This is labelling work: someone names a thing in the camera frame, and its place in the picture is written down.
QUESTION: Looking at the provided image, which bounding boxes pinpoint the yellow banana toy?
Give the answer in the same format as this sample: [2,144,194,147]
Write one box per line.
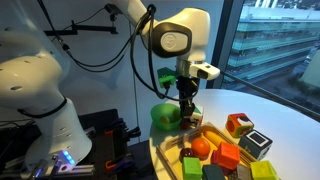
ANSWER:
[203,130,228,149]

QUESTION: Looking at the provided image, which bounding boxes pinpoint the white cube with green triangle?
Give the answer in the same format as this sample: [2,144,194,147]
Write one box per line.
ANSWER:
[186,105,205,130]

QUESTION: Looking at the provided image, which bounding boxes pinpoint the black equipment stand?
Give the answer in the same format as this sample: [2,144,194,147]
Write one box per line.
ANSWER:
[0,108,155,180]

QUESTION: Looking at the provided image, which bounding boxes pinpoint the lime green toy block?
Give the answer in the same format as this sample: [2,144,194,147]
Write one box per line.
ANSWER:
[250,160,280,180]

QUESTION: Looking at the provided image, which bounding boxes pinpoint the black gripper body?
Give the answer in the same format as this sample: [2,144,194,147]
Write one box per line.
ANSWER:
[175,75,201,103]

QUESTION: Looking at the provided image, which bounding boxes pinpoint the thin black hanging cable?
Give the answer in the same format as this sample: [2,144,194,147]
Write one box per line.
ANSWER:
[132,71,141,133]

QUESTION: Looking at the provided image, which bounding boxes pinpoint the green translucent bowl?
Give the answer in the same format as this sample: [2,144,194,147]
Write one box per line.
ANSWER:
[150,102,183,132]

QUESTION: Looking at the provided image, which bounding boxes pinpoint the dark window railing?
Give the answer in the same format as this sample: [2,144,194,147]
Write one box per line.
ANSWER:
[219,69,320,123]

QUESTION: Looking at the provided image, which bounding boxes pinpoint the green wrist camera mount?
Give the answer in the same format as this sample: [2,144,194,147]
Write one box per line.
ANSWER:
[156,66,178,90]

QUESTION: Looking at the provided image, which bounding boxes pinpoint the wooden tray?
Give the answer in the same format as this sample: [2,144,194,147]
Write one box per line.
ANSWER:
[155,121,258,180]

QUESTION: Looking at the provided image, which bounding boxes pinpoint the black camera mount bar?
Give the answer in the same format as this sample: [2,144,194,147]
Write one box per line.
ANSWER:
[43,23,120,37]

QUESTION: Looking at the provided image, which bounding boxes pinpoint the red toy block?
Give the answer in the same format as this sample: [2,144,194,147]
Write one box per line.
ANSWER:
[213,142,241,171]

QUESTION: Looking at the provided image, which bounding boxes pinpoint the red and green picture cube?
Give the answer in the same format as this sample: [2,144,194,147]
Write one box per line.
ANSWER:
[225,113,255,139]

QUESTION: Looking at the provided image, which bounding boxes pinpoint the small black clamp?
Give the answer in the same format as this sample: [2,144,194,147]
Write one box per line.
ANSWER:
[128,125,142,140]

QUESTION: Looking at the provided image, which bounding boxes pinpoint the black clamp with orange trim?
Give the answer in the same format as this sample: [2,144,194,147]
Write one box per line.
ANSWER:
[103,118,130,143]
[105,153,135,175]

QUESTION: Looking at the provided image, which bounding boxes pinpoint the navy and white picture cube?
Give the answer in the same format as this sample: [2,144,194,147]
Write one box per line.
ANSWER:
[238,129,274,162]

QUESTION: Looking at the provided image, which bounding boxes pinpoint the dark teal toy block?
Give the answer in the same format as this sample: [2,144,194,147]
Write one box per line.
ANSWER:
[201,164,226,180]

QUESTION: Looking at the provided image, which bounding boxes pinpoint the dark window frame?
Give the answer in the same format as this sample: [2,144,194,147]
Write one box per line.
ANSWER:
[206,0,246,90]

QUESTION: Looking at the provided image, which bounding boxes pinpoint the orange fruit toy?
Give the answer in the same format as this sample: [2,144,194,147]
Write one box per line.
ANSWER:
[190,137,212,159]

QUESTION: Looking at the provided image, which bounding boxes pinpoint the glass office building outside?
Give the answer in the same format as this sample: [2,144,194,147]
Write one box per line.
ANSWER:
[226,0,320,83]

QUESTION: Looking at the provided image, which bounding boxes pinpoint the purple plum toy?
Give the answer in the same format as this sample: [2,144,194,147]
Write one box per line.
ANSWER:
[179,147,198,164]

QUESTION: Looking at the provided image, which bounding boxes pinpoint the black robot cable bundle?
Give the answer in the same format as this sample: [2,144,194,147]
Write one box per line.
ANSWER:
[129,3,198,102]

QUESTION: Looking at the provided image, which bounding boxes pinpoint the grey toy block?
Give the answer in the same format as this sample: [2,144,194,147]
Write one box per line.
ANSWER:
[235,163,253,180]

